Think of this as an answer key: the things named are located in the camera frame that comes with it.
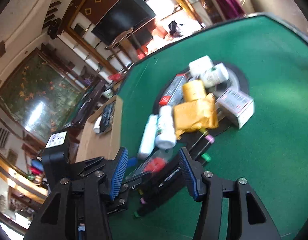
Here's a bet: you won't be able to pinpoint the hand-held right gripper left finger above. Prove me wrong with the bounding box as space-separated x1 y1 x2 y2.
24 147 129 240

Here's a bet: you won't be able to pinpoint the white pink printed box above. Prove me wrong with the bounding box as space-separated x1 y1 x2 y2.
215 88 255 129

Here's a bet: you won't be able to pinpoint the black marker pink caps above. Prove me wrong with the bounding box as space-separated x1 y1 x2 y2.
140 134 215 204

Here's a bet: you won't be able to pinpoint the clear pack red insert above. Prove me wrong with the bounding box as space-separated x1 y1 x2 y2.
125 147 174 180

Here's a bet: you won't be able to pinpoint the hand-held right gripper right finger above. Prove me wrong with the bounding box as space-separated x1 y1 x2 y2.
178 147 282 240

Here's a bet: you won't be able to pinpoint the dark wooden chair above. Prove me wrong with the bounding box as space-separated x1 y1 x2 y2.
105 26 144 68

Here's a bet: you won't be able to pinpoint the large white bottle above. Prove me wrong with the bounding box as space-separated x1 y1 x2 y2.
154 105 177 149

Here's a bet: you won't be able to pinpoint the black snack packet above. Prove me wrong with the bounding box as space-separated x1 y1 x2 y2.
99 102 117 134

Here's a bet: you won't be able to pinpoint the dark clothes pile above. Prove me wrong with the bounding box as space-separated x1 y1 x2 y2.
168 20 184 37

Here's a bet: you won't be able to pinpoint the folding mahjong table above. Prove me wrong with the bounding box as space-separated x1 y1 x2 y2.
64 80 107 128

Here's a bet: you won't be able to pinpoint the black television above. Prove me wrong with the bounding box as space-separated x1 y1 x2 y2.
91 0 157 45

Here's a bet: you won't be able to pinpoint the yellow snack packet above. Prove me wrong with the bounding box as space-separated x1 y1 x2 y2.
172 93 219 139

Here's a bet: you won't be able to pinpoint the round table control panel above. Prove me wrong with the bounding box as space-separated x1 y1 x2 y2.
153 64 250 153

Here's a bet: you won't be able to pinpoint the striped wall vent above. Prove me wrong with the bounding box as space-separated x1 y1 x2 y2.
0 125 10 150

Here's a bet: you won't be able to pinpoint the red cushion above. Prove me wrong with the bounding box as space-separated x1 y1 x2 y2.
136 44 148 58

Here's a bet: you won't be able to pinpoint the large floral painting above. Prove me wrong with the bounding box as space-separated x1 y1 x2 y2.
0 49 82 140

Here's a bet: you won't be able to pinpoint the yellow roll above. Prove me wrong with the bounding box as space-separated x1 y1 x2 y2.
182 79 208 103

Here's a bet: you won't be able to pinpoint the white bottle green label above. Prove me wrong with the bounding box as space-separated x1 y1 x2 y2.
200 63 230 88

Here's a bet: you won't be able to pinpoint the cardboard box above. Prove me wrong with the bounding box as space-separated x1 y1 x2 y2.
75 95 123 164

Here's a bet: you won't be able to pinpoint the red grey box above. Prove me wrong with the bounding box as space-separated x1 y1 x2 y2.
159 73 192 107

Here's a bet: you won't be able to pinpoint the plain white box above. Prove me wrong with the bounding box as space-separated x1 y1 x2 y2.
188 55 214 77

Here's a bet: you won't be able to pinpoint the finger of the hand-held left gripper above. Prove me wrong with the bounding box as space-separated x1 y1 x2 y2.
70 156 112 180
105 172 152 216

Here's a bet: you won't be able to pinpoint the white tube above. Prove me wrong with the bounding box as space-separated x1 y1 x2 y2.
137 114 159 160

